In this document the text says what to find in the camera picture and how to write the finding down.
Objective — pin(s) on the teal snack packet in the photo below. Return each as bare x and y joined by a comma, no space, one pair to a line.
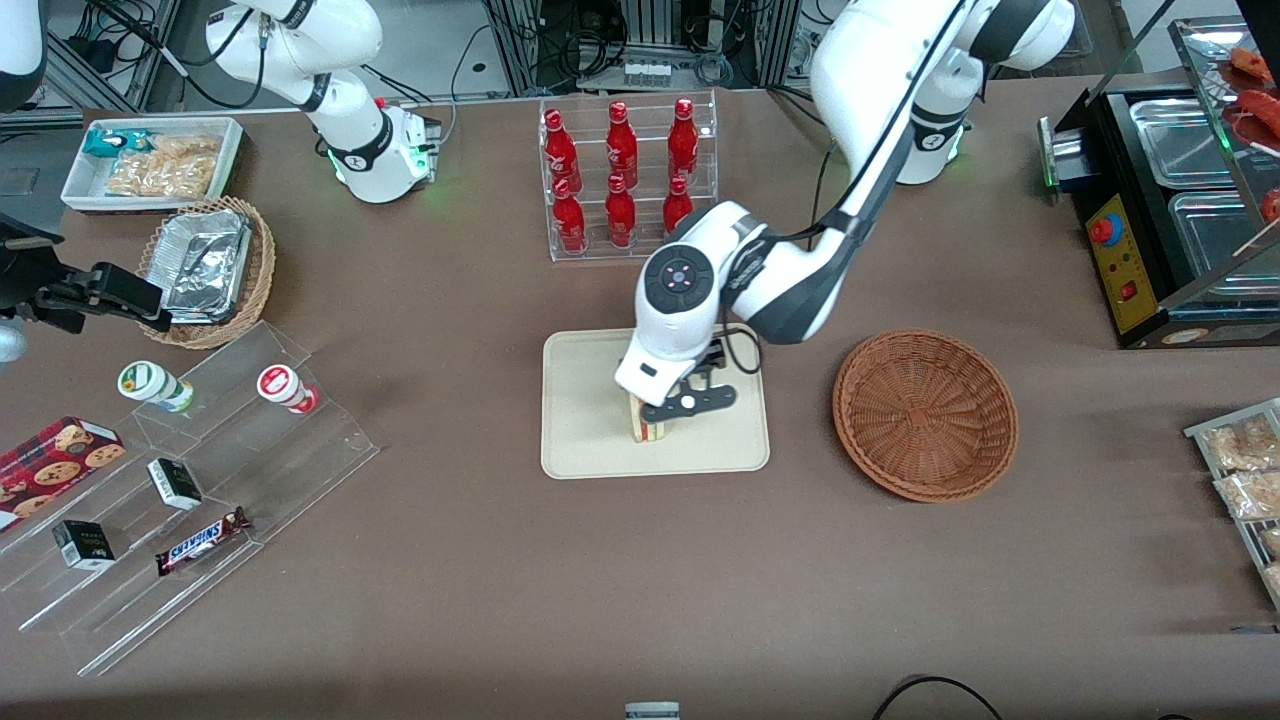
110,142

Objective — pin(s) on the snickers chocolate bar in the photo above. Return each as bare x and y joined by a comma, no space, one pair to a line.
200,542

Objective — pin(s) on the beige plastic tray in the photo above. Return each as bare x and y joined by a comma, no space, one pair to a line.
590,420

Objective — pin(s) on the grey snack display tray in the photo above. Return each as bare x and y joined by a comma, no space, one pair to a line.
1200,430

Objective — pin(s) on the red cola bottle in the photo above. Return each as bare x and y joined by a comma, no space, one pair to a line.
677,205
621,135
683,130
569,220
620,212
560,140

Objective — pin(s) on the green label yogurt cup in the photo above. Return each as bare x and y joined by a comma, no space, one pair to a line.
155,385

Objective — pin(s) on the black food warmer machine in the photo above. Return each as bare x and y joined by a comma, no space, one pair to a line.
1150,200

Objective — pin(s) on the clear bag of snacks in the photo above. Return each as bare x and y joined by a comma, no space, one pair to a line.
1250,493
1240,445

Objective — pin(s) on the red label yogurt cup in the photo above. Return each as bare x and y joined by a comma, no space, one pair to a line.
287,388

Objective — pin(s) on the clear bag of crackers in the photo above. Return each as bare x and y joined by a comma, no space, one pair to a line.
170,165

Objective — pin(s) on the clear acrylic bottle rack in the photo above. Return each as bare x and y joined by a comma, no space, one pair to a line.
645,170

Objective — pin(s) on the aluminium frame equipment rack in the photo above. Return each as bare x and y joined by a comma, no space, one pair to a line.
650,40

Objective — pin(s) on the red emergency stop button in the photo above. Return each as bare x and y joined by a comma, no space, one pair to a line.
1105,230

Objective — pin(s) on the small black box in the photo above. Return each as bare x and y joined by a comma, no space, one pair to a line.
175,483
84,545

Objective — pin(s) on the red cookie box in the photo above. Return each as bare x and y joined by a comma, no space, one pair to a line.
55,465

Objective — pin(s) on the round brown wicker basket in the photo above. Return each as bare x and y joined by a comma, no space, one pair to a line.
925,415

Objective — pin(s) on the steel food pan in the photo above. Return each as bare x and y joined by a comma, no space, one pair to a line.
1220,240
1180,140

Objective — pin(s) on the white rectangular snack bin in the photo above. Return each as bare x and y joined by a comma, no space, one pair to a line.
85,185

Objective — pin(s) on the plastic sandwich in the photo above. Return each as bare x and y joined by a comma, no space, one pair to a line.
650,428

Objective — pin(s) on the clear acrylic stepped display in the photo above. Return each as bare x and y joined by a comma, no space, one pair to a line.
260,470

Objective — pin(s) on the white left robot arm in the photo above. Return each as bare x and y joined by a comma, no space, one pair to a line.
870,80

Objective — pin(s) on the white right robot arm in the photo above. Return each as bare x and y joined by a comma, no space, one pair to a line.
350,100

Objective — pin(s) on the stack of foil containers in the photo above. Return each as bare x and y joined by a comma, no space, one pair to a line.
205,265

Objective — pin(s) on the tan wicker basket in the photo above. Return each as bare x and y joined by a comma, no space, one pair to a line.
255,280

